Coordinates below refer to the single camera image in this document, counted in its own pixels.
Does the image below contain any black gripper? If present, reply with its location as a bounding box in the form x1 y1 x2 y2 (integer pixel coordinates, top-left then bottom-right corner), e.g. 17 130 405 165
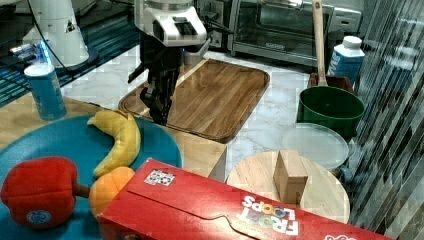
128 33 183 124

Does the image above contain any blue round plate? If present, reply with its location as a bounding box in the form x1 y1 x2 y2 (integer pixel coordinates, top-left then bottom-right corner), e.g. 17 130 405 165
0 116 182 240

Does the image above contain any clear plastic lid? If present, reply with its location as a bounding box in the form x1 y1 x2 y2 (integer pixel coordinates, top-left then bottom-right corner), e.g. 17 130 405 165
281 123 349 170

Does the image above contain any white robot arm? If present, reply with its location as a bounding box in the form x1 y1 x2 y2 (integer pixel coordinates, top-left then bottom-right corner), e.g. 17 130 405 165
128 0 210 125

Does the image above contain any green pot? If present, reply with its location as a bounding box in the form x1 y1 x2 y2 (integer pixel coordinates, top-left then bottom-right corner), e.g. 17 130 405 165
296 86 365 139

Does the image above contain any blue white milk carton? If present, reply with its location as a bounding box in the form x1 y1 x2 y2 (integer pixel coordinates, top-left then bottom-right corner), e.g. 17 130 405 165
327 36 365 84

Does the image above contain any red Froot Loops box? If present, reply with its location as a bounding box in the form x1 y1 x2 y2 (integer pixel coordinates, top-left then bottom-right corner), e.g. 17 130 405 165
99 159 392 240

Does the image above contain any orange plush fruit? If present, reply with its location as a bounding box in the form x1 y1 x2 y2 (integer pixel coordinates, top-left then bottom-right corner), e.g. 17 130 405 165
88 167 135 217

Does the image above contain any large wooden tray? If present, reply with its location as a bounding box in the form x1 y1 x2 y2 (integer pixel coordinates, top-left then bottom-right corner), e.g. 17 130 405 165
118 58 271 144

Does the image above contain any red plush apple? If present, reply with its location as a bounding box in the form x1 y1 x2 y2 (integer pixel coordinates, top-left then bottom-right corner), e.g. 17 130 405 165
1 156 90 229

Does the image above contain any small wooden block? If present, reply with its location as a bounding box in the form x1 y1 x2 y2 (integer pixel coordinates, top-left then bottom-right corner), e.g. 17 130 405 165
273 150 308 205

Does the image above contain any yellow plush banana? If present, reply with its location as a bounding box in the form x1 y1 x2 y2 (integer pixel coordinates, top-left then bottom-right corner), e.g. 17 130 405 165
87 110 141 178

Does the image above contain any round wooden board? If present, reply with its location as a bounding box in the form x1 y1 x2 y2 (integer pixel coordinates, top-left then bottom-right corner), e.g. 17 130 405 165
226 150 350 223

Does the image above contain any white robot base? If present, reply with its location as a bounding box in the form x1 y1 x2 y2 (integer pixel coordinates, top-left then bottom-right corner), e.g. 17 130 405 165
15 0 99 71

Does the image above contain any dark wooden box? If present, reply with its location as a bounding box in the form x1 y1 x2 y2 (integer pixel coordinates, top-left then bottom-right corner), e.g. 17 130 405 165
307 73 355 94

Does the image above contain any blue can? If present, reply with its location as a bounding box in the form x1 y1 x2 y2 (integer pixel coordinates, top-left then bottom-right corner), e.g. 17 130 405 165
24 63 67 121

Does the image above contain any silver toaster oven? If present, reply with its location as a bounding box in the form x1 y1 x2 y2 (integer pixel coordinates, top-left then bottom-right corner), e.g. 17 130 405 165
196 0 362 68

